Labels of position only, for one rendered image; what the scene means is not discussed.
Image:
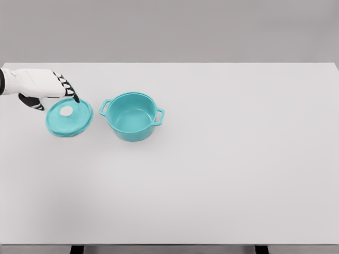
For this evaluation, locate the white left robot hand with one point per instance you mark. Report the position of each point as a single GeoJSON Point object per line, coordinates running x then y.
{"type": "Point", "coordinates": [39, 82]}

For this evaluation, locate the teal pot lid white knob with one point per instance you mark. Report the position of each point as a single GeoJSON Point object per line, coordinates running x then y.
{"type": "Point", "coordinates": [69, 120]}

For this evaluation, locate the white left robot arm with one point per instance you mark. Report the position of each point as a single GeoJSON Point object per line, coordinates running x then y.
{"type": "Point", "coordinates": [8, 80]}

